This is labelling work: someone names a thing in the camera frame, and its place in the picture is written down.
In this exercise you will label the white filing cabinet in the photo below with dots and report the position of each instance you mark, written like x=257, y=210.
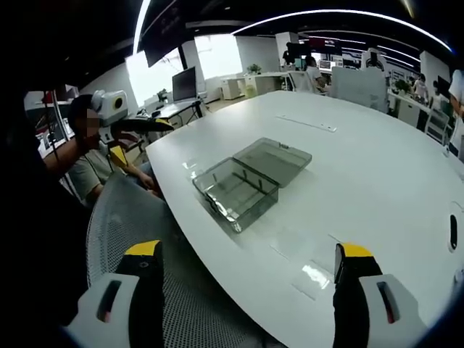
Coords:
x=235, y=87

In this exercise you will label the white desk partition panel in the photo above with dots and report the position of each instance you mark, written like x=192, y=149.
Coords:
x=359, y=88

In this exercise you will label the person's dark clothing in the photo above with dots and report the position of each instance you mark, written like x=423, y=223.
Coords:
x=40, y=224

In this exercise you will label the desk computer monitor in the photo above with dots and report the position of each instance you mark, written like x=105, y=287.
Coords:
x=184, y=84

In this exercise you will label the clear plastic divider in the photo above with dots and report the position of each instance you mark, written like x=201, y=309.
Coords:
x=311, y=275

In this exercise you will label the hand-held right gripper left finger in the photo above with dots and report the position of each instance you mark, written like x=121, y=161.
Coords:
x=143, y=290

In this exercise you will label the grey mesh office chair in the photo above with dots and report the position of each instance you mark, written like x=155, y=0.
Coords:
x=195, y=308

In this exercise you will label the small green potted plant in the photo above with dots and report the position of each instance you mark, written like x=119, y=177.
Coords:
x=402, y=85
x=254, y=69

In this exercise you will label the grey transparent guide fixture box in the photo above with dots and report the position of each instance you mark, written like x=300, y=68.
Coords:
x=246, y=181

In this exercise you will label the yellow triangular object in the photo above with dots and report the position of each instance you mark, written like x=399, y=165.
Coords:
x=117, y=155

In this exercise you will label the white office chair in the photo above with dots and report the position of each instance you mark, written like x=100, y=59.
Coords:
x=299, y=81
x=436, y=125

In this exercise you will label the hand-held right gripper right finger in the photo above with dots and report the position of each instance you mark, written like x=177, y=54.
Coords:
x=353, y=297

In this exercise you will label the hanging dark display screen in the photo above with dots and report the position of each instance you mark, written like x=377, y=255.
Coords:
x=159, y=34

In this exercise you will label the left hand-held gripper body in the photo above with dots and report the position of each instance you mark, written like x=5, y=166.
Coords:
x=108, y=103

